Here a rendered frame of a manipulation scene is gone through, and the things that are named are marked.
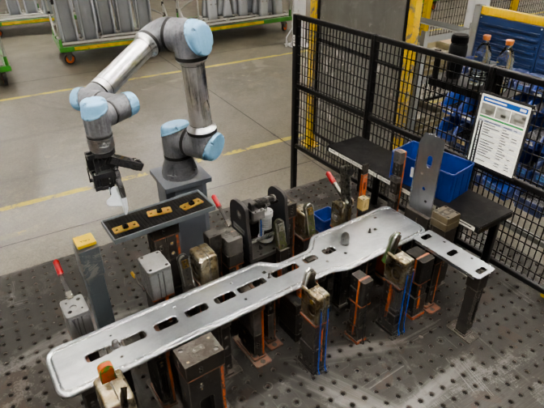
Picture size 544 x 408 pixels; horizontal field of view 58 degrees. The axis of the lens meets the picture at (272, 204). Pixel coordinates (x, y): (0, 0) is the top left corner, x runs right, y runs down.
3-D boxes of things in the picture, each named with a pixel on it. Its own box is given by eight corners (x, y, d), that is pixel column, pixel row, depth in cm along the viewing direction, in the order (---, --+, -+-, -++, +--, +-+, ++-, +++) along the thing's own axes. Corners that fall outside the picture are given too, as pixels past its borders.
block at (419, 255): (411, 324, 187) (422, 266, 172) (389, 307, 195) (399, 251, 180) (427, 313, 192) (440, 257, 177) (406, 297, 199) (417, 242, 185)
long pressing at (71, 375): (62, 410, 123) (61, 406, 122) (42, 353, 139) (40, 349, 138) (429, 231, 189) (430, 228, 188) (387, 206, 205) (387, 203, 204)
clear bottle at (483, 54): (478, 88, 198) (489, 37, 188) (465, 83, 203) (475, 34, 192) (487, 85, 201) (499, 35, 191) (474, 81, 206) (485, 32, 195)
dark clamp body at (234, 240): (231, 328, 186) (226, 248, 166) (214, 308, 195) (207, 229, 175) (255, 316, 191) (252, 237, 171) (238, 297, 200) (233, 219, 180)
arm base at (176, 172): (157, 170, 210) (154, 149, 204) (189, 162, 216) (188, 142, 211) (169, 184, 198) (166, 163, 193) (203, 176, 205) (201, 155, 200)
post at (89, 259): (103, 350, 176) (76, 254, 153) (96, 337, 182) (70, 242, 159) (123, 342, 180) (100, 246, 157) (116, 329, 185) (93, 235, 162)
